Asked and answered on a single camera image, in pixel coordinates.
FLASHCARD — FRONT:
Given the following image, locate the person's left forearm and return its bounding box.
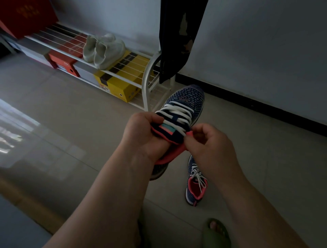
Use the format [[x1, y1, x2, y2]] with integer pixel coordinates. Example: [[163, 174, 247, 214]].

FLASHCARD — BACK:
[[43, 145, 156, 248]]

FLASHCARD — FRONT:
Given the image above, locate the red shoe box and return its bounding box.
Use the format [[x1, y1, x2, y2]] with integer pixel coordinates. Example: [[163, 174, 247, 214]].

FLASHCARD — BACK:
[[47, 33, 87, 78]]

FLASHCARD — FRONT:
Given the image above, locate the blue knit sneaker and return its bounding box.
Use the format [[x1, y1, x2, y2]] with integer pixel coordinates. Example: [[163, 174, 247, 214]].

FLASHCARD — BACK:
[[149, 84, 206, 181], [185, 155, 208, 207]]

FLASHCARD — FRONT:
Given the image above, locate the black hanging garment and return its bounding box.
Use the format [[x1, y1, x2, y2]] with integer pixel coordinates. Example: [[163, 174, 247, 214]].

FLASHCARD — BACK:
[[159, 0, 209, 84]]

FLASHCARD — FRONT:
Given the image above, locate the white and grey shoe box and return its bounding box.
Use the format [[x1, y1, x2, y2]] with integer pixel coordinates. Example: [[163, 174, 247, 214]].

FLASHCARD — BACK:
[[6, 38, 57, 69]]

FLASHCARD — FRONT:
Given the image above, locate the person's right forearm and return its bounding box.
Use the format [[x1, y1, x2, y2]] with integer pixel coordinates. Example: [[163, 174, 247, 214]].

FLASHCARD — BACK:
[[217, 177, 310, 248]]

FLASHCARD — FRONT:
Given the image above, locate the white shoelace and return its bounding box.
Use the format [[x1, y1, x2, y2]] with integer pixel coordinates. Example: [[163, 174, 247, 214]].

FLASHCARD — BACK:
[[190, 163, 207, 194], [155, 100, 195, 136]]

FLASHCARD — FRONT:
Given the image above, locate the person's left hand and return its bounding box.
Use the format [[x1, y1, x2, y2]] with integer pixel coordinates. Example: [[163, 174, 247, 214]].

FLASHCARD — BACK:
[[119, 111, 171, 164]]

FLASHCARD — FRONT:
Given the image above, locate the person's right leg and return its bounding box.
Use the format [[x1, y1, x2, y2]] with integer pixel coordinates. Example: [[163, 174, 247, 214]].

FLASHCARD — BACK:
[[209, 221, 228, 238]]

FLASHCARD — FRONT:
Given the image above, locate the person's right hand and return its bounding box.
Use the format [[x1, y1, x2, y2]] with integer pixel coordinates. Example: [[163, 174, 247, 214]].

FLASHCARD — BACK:
[[184, 123, 247, 189]]

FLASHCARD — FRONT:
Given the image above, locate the large red paper bag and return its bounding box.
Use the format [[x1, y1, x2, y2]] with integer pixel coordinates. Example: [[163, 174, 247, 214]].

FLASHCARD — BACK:
[[0, 0, 59, 39]]

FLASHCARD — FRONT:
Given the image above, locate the black baseboard strip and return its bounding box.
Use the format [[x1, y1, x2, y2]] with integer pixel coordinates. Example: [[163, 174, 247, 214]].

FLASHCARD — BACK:
[[175, 73, 327, 137]]

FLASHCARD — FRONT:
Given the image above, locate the white metal shoe rack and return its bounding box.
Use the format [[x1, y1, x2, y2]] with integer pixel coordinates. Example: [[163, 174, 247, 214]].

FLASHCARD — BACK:
[[0, 21, 177, 112]]

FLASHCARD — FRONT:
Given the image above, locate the yellow shoe box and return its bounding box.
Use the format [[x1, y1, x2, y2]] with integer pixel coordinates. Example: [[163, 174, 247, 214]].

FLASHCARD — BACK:
[[94, 50, 156, 103]]

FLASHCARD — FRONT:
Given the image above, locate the green foam slipper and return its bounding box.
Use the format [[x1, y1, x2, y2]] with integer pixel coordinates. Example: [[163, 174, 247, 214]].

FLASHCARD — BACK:
[[202, 218, 232, 248], [137, 209, 149, 248]]

